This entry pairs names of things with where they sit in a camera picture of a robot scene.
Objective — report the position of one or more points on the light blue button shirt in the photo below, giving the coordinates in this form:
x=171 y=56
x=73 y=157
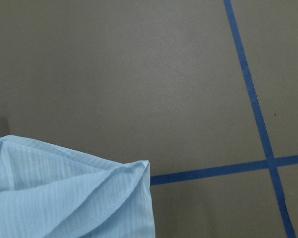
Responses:
x=48 y=191

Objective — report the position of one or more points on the brown table mat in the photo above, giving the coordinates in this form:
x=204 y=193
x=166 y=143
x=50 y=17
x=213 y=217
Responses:
x=160 y=80

